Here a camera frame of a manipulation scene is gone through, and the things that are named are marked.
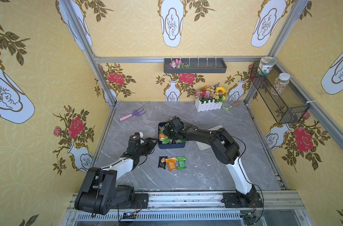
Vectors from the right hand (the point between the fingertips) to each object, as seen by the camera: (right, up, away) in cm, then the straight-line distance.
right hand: (167, 127), depth 101 cm
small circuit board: (-18, -43, -28) cm, 54 cm away
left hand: (-9, -7, -10) cm, 15 cm away
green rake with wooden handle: (+49, +14, +15) cm, 53 cm away
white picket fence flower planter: (+32, +22, +4) cm, 39 cm away
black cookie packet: (-2, -20, -14) cm, 24 cm away
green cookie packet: (+9, -20, -14) cm, 26 cm away
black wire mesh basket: (+69, +14, -21) cm, 74 cm away
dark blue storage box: (-1, -9, -6) cm, 11 cm away
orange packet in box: (-4, -5, -3) cm, 7 cm away
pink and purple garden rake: (-25, +11, +15) cm, 31 cm away
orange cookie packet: (+3, -21, -14) cm, 25 cm away
